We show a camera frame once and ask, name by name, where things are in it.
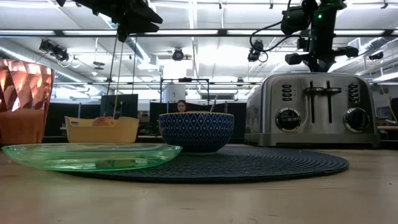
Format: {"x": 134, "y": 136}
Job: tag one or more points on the white cylindrical tank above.
{"x": 174, "y": 93}

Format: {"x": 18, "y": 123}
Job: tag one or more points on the red yellow apple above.
{"x": 104, "y": 122}

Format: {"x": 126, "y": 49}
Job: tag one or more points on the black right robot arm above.
{"x": 332, "y": 4}

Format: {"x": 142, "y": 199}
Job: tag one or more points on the round dark blue placemat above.
{"x": 264, "y": 165}

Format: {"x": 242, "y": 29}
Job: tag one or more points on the black ceiling spotlight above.
{"x": 56, "y": 51}
{"x": 178, "y": 54}
{"x": 254, "y": 54}

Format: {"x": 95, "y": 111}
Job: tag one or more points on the silver four-slot toaster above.
{"x": 311, "y": 130}

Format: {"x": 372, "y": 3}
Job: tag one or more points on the orange faceted tumbler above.
{"x": 23, "y": 102}

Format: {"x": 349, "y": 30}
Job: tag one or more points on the yellow plastic bin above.
{"x": 102, "y": 133}

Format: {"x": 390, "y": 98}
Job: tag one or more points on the green glass plate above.
{"x": 93, "y": 158}

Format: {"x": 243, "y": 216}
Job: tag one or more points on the person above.
{"x": 182, "y": 106}

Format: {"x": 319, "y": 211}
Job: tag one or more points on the blue bowl yellow patterned inside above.
{"x": 196, "y": 132}

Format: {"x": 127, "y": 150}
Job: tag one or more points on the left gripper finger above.
{"x": 122, "y": 32}
{"x": 143, "y": 15}

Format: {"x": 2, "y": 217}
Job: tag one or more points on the black monitor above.
{"x": 126, "y": 105}

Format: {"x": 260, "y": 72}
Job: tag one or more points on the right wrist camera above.
{"x": 295, "y": 20}

